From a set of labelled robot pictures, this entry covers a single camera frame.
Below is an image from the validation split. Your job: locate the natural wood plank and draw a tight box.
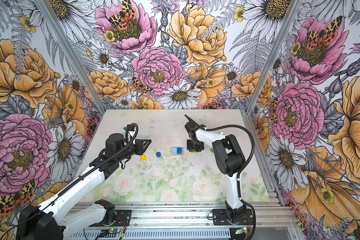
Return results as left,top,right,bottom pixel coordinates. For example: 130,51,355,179
171,147,184,156

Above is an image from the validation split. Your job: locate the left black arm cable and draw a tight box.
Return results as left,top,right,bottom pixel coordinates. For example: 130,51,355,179
0,122,139,240

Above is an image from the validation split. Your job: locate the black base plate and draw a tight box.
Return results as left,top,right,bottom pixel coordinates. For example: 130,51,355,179
212,208,255,226
111,210,132,227

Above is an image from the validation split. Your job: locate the left green circuit board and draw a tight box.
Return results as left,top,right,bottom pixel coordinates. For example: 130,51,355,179
102,229,124,238

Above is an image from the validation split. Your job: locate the right green circuit board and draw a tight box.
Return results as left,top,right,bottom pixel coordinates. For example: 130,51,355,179
235,227,248,235

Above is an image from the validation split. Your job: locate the white vented cable duct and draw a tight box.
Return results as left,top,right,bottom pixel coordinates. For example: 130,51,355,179
70,228,231,240

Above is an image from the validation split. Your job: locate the aluminium mounting rail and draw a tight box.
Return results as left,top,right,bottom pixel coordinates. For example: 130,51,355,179
115,202,298,229

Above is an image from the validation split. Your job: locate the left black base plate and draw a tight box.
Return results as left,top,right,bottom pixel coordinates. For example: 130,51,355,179
111,210,132,227

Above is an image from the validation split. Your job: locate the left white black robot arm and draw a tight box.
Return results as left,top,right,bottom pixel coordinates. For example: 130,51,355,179
16,124,152,240

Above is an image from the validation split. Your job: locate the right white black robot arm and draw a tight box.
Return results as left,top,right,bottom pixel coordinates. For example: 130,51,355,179
185,116,247,223

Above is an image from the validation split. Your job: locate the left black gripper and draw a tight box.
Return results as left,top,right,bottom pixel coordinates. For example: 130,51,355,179
116,138,152,161

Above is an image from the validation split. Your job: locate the right black corrugated cable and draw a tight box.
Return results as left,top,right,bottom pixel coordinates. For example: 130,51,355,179
184,114,256,240

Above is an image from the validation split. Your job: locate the green circuit board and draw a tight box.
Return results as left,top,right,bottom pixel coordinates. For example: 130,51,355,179
102,229,124,238
235,227,248,235

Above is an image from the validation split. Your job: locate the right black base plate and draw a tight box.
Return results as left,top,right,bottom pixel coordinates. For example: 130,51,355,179
212,208,255,226

